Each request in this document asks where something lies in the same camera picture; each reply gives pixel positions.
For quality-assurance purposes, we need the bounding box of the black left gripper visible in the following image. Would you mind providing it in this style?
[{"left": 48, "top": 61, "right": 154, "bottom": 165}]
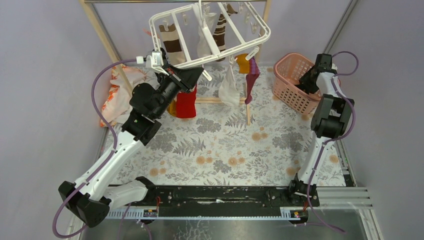
[{"left": 152, "top": 64, "right": 203, "bottom": 119}]

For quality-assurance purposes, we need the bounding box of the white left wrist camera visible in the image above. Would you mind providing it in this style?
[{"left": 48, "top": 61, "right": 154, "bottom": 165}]
[{"left": 135, "top": 50, "right": 169, "bottom": 76}]

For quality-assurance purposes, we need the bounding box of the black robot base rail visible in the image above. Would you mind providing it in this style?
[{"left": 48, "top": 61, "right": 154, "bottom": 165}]
[{"left": 125, "top": 184, "right": 319, "bottom": 222}]

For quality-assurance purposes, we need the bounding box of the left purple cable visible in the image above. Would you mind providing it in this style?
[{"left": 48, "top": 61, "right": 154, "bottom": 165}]
[{"left": 52, "top": 58, "right": 140, "bottom": 240}]

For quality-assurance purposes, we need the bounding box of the beige brown striped sock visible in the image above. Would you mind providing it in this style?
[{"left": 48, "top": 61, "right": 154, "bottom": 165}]
[{"left": 158, "top": 24, "right": 186, "bottom": 66}]

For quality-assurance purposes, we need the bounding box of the black blue sock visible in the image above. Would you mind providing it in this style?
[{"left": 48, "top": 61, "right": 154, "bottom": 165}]
[{"left": 160, "top": 47, "right": 170, "bottom": 65}]

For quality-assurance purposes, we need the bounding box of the brown mustard striped sock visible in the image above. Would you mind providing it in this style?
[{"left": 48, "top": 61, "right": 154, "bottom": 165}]
[{"left": 167, "top": 99, "right": 177, "bottom": 117}]

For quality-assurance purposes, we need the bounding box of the pink plastic laundry basket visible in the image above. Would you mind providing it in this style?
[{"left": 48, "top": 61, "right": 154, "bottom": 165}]
[{"left": 272, "top": 52, "right": 337, "bottom": 115}]

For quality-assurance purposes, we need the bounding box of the wooden drying rack frame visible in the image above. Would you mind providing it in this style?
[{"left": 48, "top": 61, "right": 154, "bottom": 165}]
[{"left": 79, "top": 0, "right": 274, "bottom": 126}]

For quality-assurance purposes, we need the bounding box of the cream white sock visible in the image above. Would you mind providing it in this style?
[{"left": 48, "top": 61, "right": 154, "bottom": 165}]
[{"left": 196, "top": 11, "right": 218, "bottom": 59}]

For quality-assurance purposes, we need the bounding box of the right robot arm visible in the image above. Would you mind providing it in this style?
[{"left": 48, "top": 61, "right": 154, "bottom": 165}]
[{"left": 286, "top": 53, "right": 355, "bottom": 206}]

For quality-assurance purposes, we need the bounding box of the floral patterned mat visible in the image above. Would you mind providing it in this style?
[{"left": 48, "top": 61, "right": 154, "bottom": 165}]
[{"left": 112, "top": 66, "right": 312, "bottom": 186}]

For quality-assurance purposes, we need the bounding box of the white plastic sock hanger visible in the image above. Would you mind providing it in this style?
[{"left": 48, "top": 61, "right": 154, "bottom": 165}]
[{"left": 136, "top": 0, "right": 271, "bottom": 83}]

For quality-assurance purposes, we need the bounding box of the orange white floral cloth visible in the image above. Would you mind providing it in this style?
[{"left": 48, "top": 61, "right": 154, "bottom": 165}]
[{"left": 101, "top": 65, "right": 147, "bottom": 126}]

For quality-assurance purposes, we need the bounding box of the brown white striped sock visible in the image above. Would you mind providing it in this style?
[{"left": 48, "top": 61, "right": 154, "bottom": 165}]
[{"left": 212, "top": 3, "right": 238, "bottom": 52}]

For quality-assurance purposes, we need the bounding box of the red fluffy sock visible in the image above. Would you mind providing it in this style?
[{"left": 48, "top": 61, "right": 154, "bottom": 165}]
[{"left": 175, "top": 86, "right": 197, "bottom": 119}]

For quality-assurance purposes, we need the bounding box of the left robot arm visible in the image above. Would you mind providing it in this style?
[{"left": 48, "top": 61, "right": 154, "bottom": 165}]
[{"left": 58, "top": 65, "right": 204, "bottom": 228}]

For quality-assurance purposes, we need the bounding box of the orange purple sock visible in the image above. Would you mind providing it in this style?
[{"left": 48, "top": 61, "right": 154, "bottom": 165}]
[{"left": 235, "top": 53, "right": 261, "bottom": 105}]

